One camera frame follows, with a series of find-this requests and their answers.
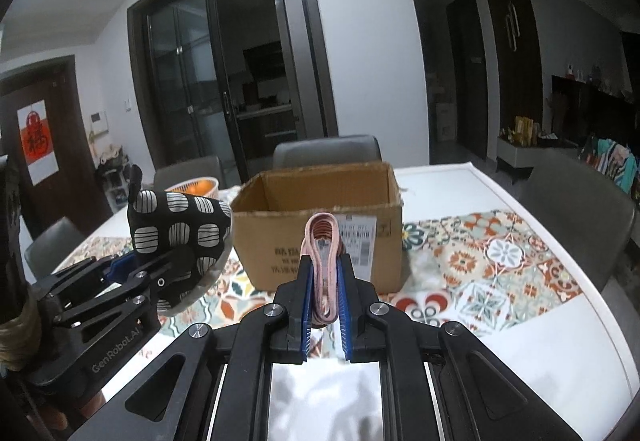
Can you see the cardboard box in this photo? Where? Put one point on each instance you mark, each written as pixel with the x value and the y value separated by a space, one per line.
pixel 270 241

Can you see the white shelf rack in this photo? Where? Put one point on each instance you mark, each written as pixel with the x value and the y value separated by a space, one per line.
pixel 112 181

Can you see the dusty pink cloth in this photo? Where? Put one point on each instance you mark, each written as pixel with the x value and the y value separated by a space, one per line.
pixel 324 271

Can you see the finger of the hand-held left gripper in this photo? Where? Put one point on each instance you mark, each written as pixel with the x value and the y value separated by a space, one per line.
pixel 145 286
pixel 120 266

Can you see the white fruit basket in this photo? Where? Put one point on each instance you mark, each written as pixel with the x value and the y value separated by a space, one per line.
pixel 210 191

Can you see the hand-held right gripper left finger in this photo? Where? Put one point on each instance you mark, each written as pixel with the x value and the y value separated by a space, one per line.
pixel 306 311

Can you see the dark hallway door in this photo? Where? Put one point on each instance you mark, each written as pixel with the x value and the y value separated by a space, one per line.
pixel 467 81

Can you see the white low cabinet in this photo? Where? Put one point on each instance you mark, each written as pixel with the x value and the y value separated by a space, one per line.
pixel 530 156

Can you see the dark wooden door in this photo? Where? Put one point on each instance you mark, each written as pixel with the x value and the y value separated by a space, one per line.
pixel 75 146

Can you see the white intercom panel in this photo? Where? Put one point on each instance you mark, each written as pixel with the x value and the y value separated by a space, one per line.
pixel 98 121

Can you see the pile of oranges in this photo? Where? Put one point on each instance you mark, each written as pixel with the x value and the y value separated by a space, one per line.
pixel 200 187

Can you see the red white door poster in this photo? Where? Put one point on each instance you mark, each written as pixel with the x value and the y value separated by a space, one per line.
pixel 37 141

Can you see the glass sliding door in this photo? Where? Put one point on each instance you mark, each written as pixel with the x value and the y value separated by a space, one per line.
pixel 180 71

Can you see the colourful clothes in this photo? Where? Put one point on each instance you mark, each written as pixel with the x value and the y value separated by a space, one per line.
pixel 615 161

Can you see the white patterned table mat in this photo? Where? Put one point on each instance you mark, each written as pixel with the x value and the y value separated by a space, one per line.
pixel 550 321

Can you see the silver refrigerator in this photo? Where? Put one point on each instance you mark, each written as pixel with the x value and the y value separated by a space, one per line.
pixel 290 51

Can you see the black white patterned oven mitt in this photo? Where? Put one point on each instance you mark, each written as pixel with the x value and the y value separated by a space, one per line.
pixel 170 226

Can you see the grey dining chair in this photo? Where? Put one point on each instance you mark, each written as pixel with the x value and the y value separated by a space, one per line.
pixel 575 211
pixel 190 171
pixel 327 151
pixel 50 246

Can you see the dark sideboard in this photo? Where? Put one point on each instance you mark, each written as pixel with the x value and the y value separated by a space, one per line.
pixel 595 111

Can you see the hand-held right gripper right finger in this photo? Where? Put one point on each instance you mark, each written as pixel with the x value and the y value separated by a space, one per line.
pixel 345 311

